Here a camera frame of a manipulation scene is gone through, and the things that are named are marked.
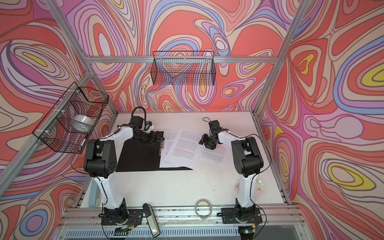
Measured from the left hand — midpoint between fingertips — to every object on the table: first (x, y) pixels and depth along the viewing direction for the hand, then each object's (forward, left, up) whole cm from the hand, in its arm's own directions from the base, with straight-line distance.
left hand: (160, 139), depth 96 cm
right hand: (-2, -28, -5) cm, 29 cm away
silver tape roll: (-4, +33, +25) cm, 42 cm away
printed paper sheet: (-4, -17, -6) cm, 18 cm away
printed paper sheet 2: (-9, -39, -6) cm, 41 cm away
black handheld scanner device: (-44, -2, -3) cm, 44 cm away
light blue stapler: (-31, +32, -3) cm, 45 cm away
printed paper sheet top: (+6, -5, -6) cm, 10 cm away
